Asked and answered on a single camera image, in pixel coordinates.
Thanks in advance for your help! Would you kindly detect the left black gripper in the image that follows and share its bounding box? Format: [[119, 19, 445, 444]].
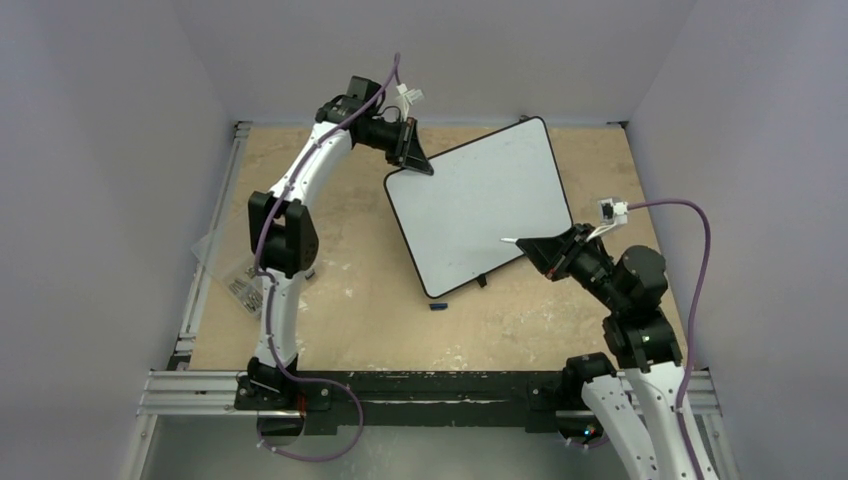
[[360, 117, 434, 176]]

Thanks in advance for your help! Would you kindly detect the white whiteboard black frame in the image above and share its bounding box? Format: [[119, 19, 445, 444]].
[[383, 116, 573, 299]]

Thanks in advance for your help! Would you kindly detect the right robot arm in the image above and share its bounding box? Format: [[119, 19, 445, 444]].
[[514, 224, 718, 479]]

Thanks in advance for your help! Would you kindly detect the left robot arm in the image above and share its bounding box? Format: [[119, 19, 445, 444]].
[[246, 76, 434, 409]]

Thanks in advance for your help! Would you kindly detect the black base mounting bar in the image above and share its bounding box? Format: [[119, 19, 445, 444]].
[[233, 367, 604, 443]]

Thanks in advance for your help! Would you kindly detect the clear plastic bag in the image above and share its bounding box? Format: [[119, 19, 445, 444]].
[[191, 226, 264, 318]]

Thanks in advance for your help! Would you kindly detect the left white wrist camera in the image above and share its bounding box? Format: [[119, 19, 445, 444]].
[[396, 83, 425, 120]]

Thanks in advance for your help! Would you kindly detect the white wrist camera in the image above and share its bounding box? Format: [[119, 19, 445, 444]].
[[587, 197, 629, 241], [396, 83, 425, 120]]

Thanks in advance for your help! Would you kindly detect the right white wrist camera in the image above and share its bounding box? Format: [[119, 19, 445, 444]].
[[587, 197, 629, 241]]

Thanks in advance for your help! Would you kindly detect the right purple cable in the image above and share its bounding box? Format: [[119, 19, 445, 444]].
[[625, 198, 714, 480]]

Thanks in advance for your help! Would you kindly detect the aluminium frame rail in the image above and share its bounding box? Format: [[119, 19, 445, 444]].
[[118, 121, 255, 479]]

